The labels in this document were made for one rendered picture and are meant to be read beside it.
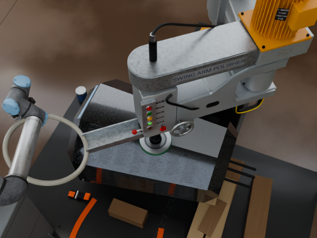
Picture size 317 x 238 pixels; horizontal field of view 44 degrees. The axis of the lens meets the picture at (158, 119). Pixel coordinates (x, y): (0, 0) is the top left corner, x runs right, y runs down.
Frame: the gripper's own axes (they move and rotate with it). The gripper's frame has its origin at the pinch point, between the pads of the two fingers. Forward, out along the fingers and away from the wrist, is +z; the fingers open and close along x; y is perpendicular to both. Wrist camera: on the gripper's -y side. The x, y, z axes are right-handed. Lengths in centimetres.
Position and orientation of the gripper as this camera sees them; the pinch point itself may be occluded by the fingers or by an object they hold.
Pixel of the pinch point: (19, 117)
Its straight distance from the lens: 254.2
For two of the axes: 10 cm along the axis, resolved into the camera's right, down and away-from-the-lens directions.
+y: -6.3, 4.3, -6.5
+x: 6.9, 6.9, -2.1
